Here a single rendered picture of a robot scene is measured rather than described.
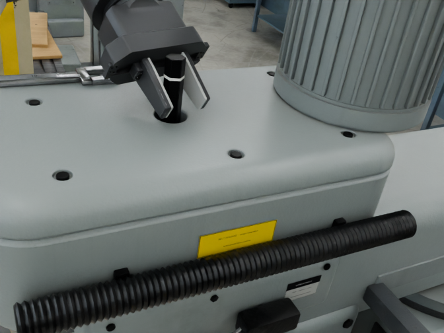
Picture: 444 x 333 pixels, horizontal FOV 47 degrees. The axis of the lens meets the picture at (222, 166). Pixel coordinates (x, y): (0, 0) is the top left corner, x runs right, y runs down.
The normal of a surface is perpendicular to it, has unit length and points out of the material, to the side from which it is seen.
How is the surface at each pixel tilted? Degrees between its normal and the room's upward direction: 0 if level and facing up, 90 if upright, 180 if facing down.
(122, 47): 52
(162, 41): 30
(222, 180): 45
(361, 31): 90
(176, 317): 90
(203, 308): 90
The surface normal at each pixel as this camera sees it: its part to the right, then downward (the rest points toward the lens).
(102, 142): 0.13, -0.83
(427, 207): 0.38, -0.29
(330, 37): -0.62, 0.36
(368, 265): 0.43, 0.54
